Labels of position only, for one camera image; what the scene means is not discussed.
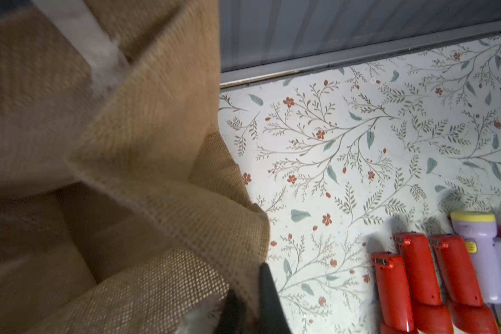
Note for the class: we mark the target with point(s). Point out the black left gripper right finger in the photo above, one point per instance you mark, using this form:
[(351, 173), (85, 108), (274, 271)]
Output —
[(272, 319)]

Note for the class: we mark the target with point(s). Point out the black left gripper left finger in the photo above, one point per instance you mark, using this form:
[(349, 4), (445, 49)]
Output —
[(233, 316)]

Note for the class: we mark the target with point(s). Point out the brown burlap tote bag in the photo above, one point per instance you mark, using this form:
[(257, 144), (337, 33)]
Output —
[(121, 208)]

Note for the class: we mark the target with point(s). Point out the floral table mat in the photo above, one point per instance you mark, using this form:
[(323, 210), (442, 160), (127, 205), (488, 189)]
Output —
[(343, 159)]

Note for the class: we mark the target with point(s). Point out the purple flashlight upper row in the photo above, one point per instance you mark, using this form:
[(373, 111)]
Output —
[(479, 230)]

